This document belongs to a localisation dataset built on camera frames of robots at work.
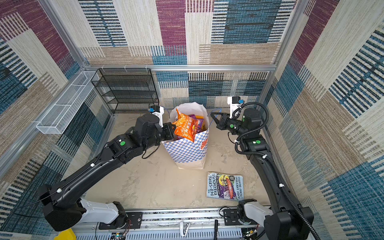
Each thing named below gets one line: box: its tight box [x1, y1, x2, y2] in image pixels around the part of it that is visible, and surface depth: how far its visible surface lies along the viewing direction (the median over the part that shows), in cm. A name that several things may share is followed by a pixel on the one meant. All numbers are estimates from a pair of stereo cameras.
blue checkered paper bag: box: [162, 102, 210, 170], surface depth 76 cm
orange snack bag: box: [172, 108, 199, 143], surface depth 71 cm
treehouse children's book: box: [206, 172, 244, 201], surface depth 83 cm
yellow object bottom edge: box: [54, 227, 77, 240], surface depth 70 cm
